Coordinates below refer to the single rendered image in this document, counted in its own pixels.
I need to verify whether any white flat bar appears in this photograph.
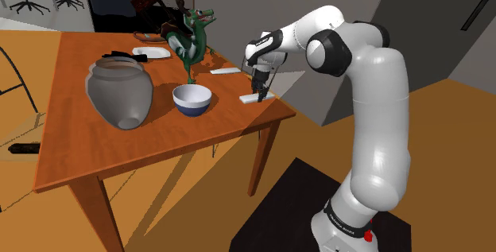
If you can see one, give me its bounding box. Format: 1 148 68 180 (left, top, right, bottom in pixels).
210 67 242 76
239 91 276 104

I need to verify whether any white and blue bowl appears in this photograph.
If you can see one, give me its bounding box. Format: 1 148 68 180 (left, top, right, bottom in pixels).
172 83 213 118

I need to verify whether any green dragon figure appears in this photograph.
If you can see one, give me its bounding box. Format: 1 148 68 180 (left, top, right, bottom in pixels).
161 0 217 86

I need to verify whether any white rectangular plate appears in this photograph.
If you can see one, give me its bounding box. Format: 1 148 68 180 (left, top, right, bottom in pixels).
132 46 172 60

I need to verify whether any brown shallow dish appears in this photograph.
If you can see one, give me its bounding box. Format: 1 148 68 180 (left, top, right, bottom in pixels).
133 30 169 44

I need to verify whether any black robot stand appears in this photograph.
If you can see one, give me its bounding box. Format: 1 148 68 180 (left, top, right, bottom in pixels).
228 157 413 252

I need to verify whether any dark brown wooden chair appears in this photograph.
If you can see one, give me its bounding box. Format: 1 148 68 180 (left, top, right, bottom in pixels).
130 0 183 33

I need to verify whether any black flat utensil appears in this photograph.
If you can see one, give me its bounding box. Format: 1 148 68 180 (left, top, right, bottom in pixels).
102 50 149 63

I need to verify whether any grey round vase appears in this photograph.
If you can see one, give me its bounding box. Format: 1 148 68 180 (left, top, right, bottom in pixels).
85 56 154 131

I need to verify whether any orange wooden table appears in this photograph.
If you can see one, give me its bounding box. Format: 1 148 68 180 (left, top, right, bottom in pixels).
32 31 297 252

